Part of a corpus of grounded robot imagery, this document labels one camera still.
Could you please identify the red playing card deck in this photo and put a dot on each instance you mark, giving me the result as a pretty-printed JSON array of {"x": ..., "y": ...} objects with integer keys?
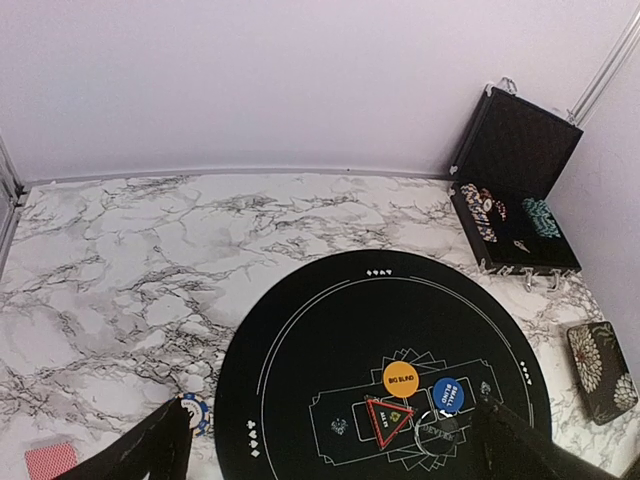
[{"x": 49, "y": 462}]

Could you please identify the green chips in case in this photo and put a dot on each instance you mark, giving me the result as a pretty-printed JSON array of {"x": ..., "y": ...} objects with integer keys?
[{"x": 542, "y": 218}]

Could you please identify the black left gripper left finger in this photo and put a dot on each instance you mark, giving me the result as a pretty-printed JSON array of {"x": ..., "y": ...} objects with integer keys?
[{"x": 158, "y": 447}]

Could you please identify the orange big blind button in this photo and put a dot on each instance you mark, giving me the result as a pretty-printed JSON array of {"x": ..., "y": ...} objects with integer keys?
[{"x": 400, "y": 379}]

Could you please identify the blue small blind button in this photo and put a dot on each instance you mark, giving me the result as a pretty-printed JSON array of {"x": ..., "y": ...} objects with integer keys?
[{"x": 448, "y": 395}]

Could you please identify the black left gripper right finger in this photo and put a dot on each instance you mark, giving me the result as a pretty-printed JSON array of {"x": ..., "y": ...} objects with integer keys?
[{"x": 505, "y": 447}]

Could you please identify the clear round dealer button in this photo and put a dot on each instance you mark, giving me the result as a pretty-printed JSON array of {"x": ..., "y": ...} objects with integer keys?
[{"x": 441, "y": 433}]

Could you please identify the black poker chip case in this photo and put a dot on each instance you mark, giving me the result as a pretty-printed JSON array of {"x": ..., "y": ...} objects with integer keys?
[{"x": 516, "y": 150}]

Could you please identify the aluminium frame post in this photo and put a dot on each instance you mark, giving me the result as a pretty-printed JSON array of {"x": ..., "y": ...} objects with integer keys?
[
  {"x": 13, "y": 193},
  {"x": 623, "y": 49}
]

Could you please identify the black floral rectangular tray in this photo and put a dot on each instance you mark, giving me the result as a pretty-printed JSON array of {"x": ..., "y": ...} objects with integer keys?
[{"x": 607, "y": 387}]

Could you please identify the left aluminium frame post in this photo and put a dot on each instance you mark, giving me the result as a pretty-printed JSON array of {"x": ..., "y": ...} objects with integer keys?
[{"x": 13, "y": 193}]

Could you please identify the blue chips in case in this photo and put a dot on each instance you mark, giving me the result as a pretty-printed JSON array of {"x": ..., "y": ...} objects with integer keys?
[{"x": 480, "y": 203}]

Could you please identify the red chips in case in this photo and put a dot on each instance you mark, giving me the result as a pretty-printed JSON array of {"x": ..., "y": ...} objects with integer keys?
[{"x": 497, "y": 205}]

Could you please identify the round black poker mat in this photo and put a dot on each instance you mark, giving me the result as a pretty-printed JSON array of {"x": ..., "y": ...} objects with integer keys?
[{"x": 370, "y": 365}]

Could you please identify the right aluminium frame post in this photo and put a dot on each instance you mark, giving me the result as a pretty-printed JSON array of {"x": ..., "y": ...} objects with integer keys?
[{"x": 623, "y": 49}]

